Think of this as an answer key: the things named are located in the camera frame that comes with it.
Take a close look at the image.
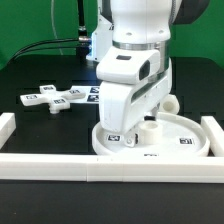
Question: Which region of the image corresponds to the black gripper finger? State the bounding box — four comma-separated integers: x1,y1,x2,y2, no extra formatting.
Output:
125,133,138,147

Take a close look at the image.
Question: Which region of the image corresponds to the white round table top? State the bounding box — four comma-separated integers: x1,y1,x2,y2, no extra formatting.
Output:
92,112,210,158

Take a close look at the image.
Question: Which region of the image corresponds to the white right fence bar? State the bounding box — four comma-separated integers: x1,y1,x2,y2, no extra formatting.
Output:
201,116,224,157

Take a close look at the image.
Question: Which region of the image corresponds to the thin white cable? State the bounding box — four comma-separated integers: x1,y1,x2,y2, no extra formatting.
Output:
50,0,64,56

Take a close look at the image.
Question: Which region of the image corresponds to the fiducial marker sheet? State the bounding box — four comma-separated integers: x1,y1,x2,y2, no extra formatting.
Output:
71,86,99,104

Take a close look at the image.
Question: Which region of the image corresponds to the white fence bar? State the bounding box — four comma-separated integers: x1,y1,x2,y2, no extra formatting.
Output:
0,153,224,183
201,116,224,157
0,113,16,149

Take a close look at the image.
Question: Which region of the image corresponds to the white left fence bar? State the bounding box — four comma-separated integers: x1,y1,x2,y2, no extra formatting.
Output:
0,113,16,149

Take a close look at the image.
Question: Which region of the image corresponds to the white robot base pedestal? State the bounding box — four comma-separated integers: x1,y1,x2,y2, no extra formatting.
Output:
86,0,113,62

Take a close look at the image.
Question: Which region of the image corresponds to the black vertical pole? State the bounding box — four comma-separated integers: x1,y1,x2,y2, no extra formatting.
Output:
77,0,87,36

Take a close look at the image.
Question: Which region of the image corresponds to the white cross-shaped table base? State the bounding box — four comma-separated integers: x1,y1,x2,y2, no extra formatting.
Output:
20,85,86,114

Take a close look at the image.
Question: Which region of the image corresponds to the white front fence bar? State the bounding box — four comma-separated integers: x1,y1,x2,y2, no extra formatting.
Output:
0,153,224,183

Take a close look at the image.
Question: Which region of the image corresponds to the black cable bundle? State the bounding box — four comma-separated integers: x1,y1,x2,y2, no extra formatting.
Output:
9,37,93,63

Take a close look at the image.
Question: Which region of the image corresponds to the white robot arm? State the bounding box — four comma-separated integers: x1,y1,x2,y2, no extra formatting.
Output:
96,0,210,147

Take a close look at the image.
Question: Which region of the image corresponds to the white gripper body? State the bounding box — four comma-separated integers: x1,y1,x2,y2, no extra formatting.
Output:
98,58,174,137

